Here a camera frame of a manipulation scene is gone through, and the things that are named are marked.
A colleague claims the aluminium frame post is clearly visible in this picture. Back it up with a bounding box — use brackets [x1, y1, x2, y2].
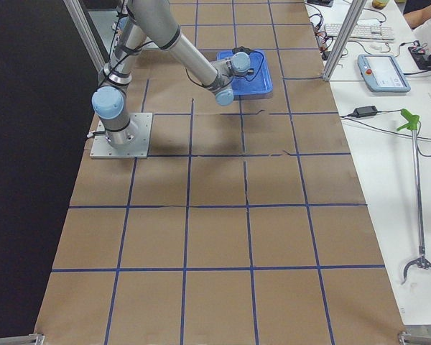
[323, 0, 366, 81]

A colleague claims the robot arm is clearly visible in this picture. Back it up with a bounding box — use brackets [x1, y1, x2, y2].
[91, 1, 254, 148]

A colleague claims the teach pendant tablet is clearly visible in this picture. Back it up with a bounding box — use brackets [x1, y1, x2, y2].
[357, 55, 411, 93]

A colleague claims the green handled reacher grabber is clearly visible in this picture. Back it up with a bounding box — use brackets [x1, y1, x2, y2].
[397, 109, 431, 283]

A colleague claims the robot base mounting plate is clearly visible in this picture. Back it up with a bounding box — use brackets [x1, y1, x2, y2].
[90, 113, 153, 159]

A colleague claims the brown paper table cover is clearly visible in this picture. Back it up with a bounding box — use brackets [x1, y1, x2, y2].
[35, 1, 403, 344]

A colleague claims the white keyboard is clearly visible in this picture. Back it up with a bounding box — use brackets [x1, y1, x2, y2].
[324, 24, 395, 42]

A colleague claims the blue plastic tray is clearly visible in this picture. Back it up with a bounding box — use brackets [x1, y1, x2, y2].
[216, 47, 273, 101]

